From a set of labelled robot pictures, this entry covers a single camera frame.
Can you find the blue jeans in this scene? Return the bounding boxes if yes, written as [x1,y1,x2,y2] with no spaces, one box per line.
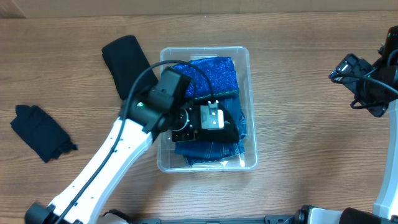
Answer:
[175,95,247,166]

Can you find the sparkly blue cloth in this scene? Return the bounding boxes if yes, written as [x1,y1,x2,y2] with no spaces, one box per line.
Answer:
[171,57,239,100]

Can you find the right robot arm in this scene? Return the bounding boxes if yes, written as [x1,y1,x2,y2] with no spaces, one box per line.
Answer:
[285,26,397,224]

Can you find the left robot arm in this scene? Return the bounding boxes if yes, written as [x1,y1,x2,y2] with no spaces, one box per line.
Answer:
[24,68,194,223]

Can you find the clear plastic container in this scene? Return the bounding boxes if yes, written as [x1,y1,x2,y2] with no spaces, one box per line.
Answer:
[157,46,258,173]

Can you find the black rolled cloth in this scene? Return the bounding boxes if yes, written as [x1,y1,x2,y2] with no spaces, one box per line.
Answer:
[102,35,158,100]

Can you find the small black crumpled cloth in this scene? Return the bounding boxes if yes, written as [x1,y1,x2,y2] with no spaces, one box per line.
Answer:
[11,105,78,163]

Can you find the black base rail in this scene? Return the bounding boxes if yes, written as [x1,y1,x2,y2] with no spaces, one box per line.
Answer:
[99,208,299,224]

